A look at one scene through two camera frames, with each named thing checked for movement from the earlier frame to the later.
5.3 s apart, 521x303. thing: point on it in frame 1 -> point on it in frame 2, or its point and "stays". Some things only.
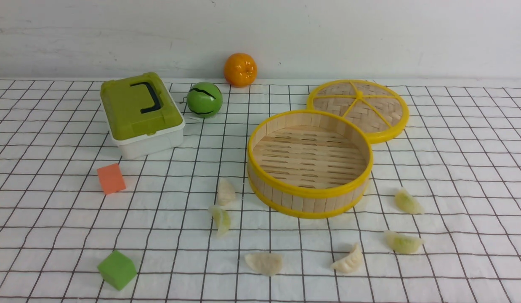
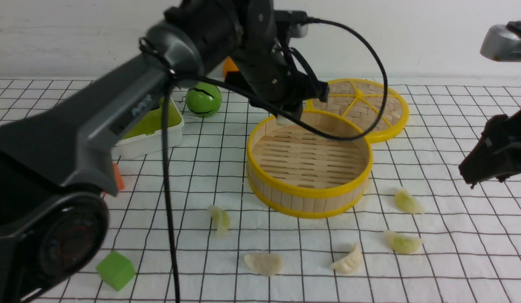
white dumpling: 226,192 -> 283,120
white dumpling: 352,263 stays
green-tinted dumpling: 221,218 stays
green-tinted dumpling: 402,243 stays
